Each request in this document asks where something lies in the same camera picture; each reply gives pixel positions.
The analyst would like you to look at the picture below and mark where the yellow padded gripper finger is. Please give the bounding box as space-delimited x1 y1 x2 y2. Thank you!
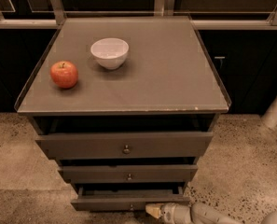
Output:
145 203 163 219

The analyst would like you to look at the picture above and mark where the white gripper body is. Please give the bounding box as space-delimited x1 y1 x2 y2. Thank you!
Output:
160 203 192 224

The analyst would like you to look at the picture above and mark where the grey bottom drawer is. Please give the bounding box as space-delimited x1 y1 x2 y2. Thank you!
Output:
71 183 189 212

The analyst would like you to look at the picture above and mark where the grey drawer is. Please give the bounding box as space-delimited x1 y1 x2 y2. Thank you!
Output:
71 183 189 212
36 132 213 160
59 164 198 184

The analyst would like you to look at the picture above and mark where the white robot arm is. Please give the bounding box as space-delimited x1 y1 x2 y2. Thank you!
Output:
145 203 277 224

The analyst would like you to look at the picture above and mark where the grey middle drawer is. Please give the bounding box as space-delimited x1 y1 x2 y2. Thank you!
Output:
59 164 198 184

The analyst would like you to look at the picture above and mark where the grey top drawer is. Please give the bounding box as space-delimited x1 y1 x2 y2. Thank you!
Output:
36 132 213 160

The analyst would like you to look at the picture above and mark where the grey drawer cabinet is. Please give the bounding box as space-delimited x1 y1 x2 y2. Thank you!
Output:
14 15 232 212

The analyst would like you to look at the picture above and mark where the white ceramic bowl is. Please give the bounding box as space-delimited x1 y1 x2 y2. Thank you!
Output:
90 38 130 70

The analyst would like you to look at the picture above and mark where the red apple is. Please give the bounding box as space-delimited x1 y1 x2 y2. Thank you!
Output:
49 61 78 89

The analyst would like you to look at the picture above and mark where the metal railing frame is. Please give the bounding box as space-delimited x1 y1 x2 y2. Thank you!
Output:
0 0 277 30

